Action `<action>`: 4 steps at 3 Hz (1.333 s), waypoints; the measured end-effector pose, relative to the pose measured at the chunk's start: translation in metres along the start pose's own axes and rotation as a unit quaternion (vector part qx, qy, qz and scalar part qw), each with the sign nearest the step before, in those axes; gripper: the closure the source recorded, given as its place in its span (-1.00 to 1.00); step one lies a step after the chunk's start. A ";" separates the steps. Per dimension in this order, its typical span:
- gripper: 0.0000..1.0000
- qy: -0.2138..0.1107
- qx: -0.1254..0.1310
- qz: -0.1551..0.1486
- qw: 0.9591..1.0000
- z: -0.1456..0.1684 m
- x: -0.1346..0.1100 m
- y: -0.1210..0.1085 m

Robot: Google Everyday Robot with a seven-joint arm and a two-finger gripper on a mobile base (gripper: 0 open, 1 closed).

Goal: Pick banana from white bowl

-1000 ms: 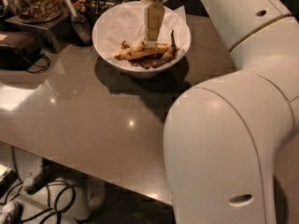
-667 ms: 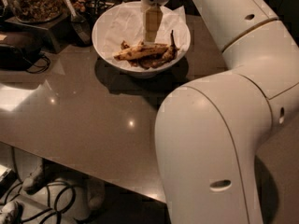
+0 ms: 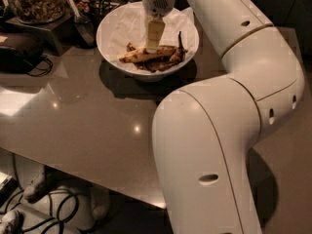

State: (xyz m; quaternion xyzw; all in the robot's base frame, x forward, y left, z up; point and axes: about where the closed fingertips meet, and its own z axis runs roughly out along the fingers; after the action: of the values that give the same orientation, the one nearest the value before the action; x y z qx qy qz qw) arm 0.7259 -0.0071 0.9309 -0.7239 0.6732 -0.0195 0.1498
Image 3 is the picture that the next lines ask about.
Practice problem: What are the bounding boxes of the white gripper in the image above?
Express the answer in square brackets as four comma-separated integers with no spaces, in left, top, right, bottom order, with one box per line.
[142,0,176,53]

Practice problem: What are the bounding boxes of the spotted yellow banana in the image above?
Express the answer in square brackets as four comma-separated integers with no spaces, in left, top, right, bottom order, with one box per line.
[118,46,176,63]

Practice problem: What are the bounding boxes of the white robot base leg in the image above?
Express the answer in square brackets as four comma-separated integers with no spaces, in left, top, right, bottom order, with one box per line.
[0,164,111,234]

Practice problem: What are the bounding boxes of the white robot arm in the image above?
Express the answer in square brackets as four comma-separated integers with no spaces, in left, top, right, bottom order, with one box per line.
[143,0,304,234]

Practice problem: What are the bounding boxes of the brown overripe banana bunch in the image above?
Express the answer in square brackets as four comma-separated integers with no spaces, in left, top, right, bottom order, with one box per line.
[144,33,187,72]

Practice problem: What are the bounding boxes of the white ceramic bowl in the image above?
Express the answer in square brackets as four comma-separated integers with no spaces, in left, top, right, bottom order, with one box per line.
[96,1,200,83]

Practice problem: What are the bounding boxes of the white paper napkin liner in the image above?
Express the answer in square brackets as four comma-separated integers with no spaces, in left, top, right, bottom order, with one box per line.
[105,4,195,75]

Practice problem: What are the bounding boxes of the dark metal tray stand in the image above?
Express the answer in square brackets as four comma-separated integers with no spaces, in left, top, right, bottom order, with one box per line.
[5,13,74,56]

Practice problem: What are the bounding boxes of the glass jar of nuts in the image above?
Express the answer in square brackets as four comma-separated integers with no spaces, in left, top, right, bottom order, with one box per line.
[8,0,65,24]

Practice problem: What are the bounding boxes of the black wire basket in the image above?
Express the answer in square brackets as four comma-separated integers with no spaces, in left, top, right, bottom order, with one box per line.
[89,0,120,26]

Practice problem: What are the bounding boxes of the metal scoop with handle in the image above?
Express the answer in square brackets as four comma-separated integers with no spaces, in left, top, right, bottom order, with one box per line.
[67,0,96,48]

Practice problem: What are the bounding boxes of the black appliance with cord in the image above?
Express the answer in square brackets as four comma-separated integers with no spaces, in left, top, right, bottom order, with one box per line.
[0,32,53,77]

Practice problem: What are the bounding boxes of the black cables on floor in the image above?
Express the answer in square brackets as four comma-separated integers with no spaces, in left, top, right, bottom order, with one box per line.
[0,153,81,234]

